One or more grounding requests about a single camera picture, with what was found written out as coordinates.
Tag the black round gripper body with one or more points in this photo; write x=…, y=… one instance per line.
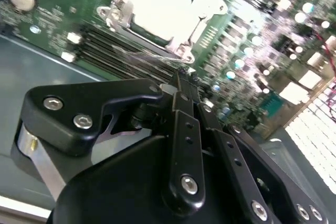
x=118, y=190

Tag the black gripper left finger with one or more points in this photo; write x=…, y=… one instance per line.
x=65, y=108

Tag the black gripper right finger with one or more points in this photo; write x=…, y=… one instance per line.
x=233, y=155

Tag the CPU with silver top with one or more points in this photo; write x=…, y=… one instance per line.
x=162, y=3

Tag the metal socket cover frame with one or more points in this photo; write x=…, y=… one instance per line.
x=210, y=6

